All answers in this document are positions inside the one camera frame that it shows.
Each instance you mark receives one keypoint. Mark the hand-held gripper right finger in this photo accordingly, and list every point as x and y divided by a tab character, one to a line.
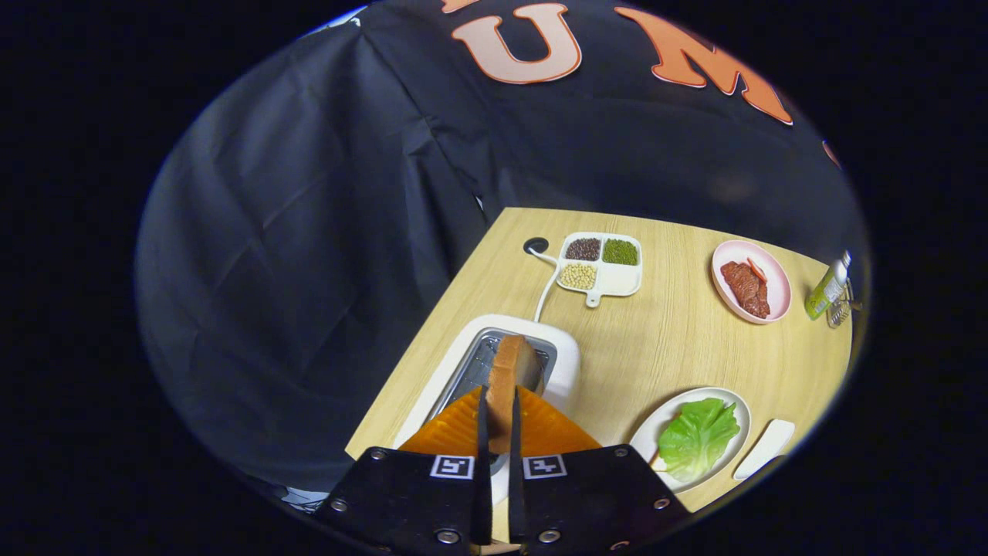
515	494

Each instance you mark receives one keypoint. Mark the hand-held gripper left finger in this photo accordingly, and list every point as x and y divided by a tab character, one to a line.
482	494

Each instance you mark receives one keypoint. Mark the toasted brown bread slice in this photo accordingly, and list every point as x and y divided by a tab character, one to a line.
505	378

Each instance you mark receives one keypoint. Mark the green lettuce leaf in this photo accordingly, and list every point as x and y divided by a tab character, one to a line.
695	440

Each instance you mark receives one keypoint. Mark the white toaster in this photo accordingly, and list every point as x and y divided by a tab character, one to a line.
567	363

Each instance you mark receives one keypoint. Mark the round white plate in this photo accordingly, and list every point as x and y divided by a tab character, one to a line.
656	421

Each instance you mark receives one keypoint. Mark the pile of yellow soybeans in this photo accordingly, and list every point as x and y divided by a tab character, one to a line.
578	276

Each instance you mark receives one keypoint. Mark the white divided dish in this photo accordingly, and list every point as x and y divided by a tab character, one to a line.
617	279

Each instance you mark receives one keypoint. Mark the small oval white plate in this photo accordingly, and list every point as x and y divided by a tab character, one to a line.
764	448

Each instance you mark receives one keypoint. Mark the pile of dark red beans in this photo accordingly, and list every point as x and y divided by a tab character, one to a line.
583	249

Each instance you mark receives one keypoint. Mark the pile of green beans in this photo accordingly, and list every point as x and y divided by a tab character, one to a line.
620	252

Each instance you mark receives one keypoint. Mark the black backdrop cloth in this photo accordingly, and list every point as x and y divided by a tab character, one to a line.
309	270

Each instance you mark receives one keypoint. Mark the brown meat slices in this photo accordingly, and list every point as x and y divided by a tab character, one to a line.
745	287

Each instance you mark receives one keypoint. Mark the red carrot slice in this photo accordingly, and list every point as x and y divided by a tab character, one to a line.
756	269

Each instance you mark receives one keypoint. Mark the pink plate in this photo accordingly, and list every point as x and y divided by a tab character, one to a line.
778	289

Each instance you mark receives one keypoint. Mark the silver bottle with green label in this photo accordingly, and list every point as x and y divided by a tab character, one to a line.
824	292

